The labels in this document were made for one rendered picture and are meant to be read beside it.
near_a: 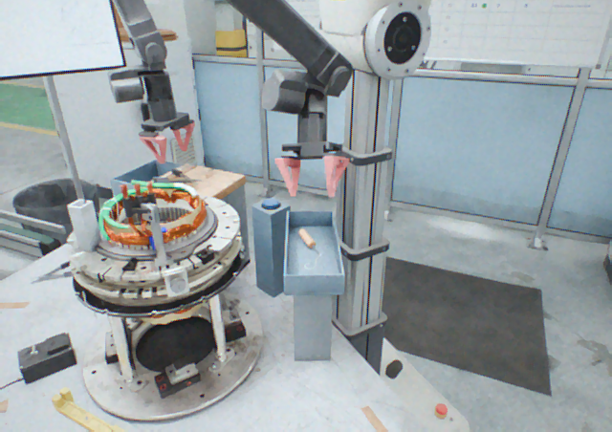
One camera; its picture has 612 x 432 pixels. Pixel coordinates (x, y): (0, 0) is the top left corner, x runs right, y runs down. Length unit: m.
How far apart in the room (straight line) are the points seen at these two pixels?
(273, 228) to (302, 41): 0.50
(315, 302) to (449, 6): 2.18
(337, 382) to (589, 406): 1.44
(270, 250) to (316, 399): 0.37
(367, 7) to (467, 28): 1.93
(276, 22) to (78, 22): 1.27
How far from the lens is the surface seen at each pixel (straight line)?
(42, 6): 1.87
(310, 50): 0.74
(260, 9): 0.68
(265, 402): 0.95
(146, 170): 1.34
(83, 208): 0.83
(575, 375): 2.34
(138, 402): 0.98
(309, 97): 0.81
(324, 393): 0.96
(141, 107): 3.15
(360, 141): 1.00
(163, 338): 1.11
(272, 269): 1.12
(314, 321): 0.94
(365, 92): 0.97
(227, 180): 1.16
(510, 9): 2.77
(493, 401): 2.09
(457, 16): 2.78
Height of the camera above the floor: 1.52
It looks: 26 degrees down
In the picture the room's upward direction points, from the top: straight up
